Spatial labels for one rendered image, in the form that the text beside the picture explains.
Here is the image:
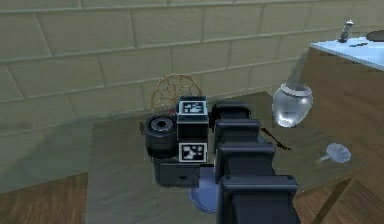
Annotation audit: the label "blue round bowl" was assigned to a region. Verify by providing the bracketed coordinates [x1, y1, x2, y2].
[187, 166, 220, 214]

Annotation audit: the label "dark round pan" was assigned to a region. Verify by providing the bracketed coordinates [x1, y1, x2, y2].
[365, 29, 384, 43]

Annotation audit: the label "clear glass vase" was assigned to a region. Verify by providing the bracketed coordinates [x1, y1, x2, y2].
[271, 82, 314, 129]

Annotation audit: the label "black thin stick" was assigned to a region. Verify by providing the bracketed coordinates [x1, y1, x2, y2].
[260, 127, 292, 152]

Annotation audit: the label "pale blue ladle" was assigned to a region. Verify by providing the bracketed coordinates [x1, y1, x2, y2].
[313, 142, 352, 166]

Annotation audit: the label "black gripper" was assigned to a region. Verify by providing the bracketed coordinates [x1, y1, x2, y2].
[139, 114, 202, 189]

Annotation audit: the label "brown wire round rack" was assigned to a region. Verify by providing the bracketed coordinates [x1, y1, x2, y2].
[150, 73, 203, 113]

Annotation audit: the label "grey green low table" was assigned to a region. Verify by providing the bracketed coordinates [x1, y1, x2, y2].
[85, 90, 370, 224]

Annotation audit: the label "brown cabinet with pale top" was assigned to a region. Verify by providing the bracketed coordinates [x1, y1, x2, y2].
[297, 37, 384, 174]

